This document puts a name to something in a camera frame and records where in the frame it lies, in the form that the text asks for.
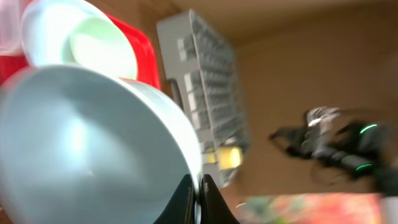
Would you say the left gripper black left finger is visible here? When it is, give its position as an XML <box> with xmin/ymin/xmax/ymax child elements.
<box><xmin>154</xmin><ymin>174</ymin><xmax>195</xmax><ymax>224</ymax></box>

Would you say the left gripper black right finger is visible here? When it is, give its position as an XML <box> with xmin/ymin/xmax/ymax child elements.
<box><xmin>200</xmin><ymin>174</ymin><xmax>239</xmax><ymax>224</ymax></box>

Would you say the yellow cup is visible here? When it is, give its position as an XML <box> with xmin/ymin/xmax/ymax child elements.
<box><xmin>204</xmin><ymin>146</ymin><xmax>243</xmax><ymax>170</ymax></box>

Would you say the small light blue bowl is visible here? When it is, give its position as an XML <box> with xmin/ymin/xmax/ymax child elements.
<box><xmin>1</xmin><ymin>65</ymin><xmax>202</xmax><ymax>223</ymax></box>

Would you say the green bowl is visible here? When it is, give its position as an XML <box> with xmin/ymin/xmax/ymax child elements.
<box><xmin>62</xmin><ymin>16</ymin><xmax>138</xmax><ymax>80</ymax></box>

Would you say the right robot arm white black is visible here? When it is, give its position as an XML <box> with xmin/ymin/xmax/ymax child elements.
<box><xmin>269</xmin><ymin>106</ymin><xmax>397</xmax><ymax>223</ymax></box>

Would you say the grey dishwasher rack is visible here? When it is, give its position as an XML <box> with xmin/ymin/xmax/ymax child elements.
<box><xmin>157</xmin><ymin>9</ymin><xmax>251</xmax><ymax>187</ymax></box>

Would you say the red serving tray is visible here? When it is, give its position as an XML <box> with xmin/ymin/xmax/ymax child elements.
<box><xmin>1</xmin><ymin>13</ymin><xmax>161</xmax><ymax>90</ymax></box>

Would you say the large light blue plate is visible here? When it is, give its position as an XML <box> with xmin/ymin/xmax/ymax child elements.
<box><xmin>21</xmin><ymin>0</ymin><xmax>109</xmax><ymax>67</ymax></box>

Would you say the clear plastic bin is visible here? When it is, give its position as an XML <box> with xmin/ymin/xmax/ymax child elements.
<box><xmin>0</xmin><ymin>0</ymin><xmax>31</xmax><ymax>56</ymax></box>

